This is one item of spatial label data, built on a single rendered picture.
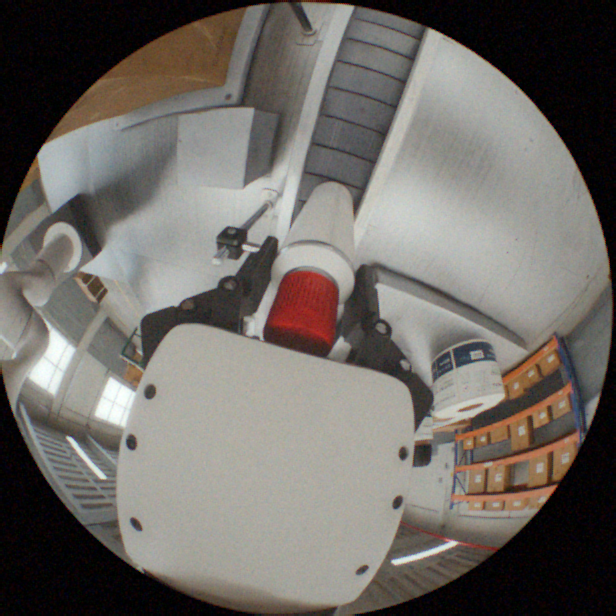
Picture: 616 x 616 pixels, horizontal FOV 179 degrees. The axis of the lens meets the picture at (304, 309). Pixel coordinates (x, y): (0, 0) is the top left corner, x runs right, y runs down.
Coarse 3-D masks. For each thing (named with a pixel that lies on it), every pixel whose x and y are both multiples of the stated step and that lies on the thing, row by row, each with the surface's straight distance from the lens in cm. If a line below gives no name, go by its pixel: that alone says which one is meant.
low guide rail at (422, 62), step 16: (432, 32) 28; (432, 48) 26; (416, 64) 25; (416, 80) 24; (416, 96) 23; (400, 112) 22; (400, 128) 22; (384, 144) 23; (384, 160) 22; (384, 176) 22; (368, 192) 22; (368, 208) 23
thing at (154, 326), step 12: (156, 312) 10; (168, 312) 10; (144, 324) 10; (156, 324) 10; (168, 324) 10; (180, 324) 9; (144, 336) 10; (156, 336) 9; (144, 348) 9; (156, 348) 9; (144, 360) 9
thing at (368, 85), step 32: (352, 32) 29; (384, 32) 30; (416, 32) 31; (352, 64) 27; (384, 64) 27; (352, 96) 26; (384, 96) 26; (320, 128) 25; (352, 128) 25; (384, 128) 25; (320, 160) 25; (352, 160) 25; (352, 192) 26
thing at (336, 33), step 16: (336, 16) 21; (352, 16) 22; (336, 32) 20; (336, 48) 19; (320, 64) 18; (320, 80) 18; (320, 96) 17; (304, 112) 17; (320, 112) 18; (304, 128) 17; (304, 144) 17; (304, 160) 17; (288, 176) 18; (288, 192) 18; (288, 208) 18; (288, 224) 19; (272, 288) 25
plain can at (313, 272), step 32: (320, 192) 20; (320, 224) 12; (352, 224) 17; (288, 256) 11; (320, 256) 10; (352, 256) 12; (288, 288) 9; (320, 288) 9; (352, 288) 12; (288, 320) 8; (320, 320) 8; (320, 352) 9
